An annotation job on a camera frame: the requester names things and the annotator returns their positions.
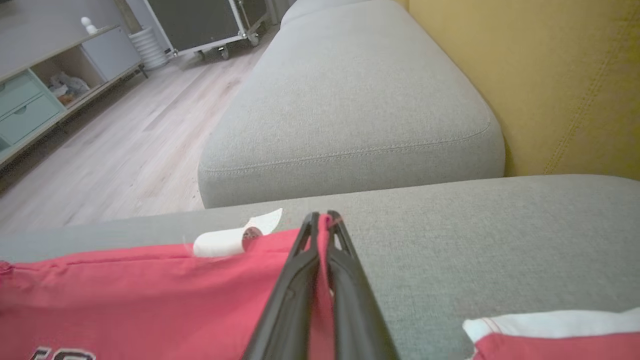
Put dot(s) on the black wheeled flight case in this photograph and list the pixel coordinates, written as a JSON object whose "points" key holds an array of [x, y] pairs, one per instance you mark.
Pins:
{"points": [[200, 20]]}

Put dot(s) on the small white figurine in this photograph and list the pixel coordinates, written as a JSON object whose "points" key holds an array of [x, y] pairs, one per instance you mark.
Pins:
{"points": [[89, 25]]}

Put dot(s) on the yellow sofa backrest cushion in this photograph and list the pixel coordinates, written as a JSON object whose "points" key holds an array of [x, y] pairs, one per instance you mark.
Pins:
{"points": [[550, 75]]}

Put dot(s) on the red shorts with white stripe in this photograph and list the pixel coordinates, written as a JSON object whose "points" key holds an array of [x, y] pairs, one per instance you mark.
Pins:
{"points": [[560, 340]]}

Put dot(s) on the clutter in sideboard shelf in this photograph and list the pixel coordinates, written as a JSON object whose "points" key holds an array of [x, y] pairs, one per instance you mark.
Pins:
{"points": [[67, 87]]}

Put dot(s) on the white ribbed vase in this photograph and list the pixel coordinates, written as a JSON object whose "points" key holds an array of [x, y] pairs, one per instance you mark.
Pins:
{"points": [[148, 50]]}

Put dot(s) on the large grey sofa seat cushion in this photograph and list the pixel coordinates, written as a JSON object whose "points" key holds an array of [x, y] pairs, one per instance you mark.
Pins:
{"points": [[475, 240]]}

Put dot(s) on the low sideboard with teal drawers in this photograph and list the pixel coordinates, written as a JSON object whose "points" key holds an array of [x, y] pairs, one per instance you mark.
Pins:
{"points": [[35, 105]]}

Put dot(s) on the red Bulls 23 jersey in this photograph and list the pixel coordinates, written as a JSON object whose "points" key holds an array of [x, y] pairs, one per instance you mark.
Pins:
{"points": [[125, 305]]}

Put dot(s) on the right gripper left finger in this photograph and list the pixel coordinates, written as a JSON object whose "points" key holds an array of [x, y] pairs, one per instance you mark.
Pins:
{"points": [[290, 310]]}

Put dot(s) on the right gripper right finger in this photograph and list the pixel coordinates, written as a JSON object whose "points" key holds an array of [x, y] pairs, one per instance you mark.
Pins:
{"points": [[357, 310]]}

